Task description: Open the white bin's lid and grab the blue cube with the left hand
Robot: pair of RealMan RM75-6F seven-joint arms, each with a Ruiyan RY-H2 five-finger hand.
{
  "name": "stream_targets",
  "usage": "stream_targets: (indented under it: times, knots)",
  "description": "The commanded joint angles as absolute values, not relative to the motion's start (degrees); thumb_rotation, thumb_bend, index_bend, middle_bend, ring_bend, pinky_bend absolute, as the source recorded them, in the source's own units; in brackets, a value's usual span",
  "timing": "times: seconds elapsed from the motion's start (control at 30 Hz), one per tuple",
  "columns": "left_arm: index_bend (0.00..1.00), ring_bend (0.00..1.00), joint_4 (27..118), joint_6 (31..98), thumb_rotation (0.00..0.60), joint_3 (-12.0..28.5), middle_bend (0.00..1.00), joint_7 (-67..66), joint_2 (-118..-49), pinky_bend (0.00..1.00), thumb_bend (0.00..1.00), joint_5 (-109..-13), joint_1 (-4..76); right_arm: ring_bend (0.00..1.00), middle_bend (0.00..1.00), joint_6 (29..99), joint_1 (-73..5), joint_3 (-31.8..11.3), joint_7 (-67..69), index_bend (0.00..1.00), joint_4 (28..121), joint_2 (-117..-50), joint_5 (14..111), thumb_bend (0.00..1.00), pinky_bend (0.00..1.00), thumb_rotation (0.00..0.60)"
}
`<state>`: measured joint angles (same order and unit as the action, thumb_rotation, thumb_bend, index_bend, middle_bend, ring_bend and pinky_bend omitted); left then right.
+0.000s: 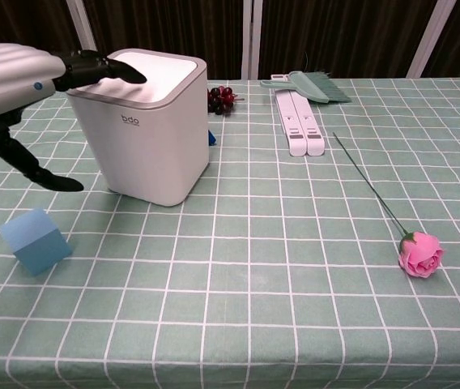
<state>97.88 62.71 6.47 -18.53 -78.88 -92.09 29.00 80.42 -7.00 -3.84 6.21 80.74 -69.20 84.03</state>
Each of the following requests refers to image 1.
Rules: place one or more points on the white trash bin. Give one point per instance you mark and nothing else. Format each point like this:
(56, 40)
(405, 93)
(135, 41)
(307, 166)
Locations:
(149, 150)

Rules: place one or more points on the light blue foam cube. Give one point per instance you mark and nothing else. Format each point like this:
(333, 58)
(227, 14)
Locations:
(35, 243)

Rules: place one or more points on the small dark blue block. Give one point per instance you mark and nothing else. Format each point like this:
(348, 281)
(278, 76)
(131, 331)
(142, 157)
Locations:
(212, 138)

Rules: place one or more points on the green white checked tablecloth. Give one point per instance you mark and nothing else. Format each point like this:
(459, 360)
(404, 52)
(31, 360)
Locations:
(254, 263)

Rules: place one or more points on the dark red artificial grape bunch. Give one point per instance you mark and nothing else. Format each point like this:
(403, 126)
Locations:
(222, 100)

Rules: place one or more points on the white folding laptop stand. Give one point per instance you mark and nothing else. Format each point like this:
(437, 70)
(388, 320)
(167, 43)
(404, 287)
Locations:
(301, 125)

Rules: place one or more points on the green plastic dustpan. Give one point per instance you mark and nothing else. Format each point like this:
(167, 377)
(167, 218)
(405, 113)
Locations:
(307, 86)

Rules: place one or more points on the green hand brush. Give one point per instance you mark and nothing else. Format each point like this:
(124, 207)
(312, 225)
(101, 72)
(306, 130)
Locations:
(333, 89)

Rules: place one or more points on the pink artificial rose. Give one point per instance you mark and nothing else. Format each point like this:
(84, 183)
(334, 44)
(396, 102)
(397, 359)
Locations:
(422, 255)

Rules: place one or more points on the dark brown curtain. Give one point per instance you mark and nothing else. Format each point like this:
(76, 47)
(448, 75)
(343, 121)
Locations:
(355, 32)

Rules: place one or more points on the upright white double frame pole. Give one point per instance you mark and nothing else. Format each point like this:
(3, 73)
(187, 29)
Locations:
(250, 36)

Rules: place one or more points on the slanted white frame pole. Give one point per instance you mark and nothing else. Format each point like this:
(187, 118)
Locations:
(81, 24)
(432, 36)

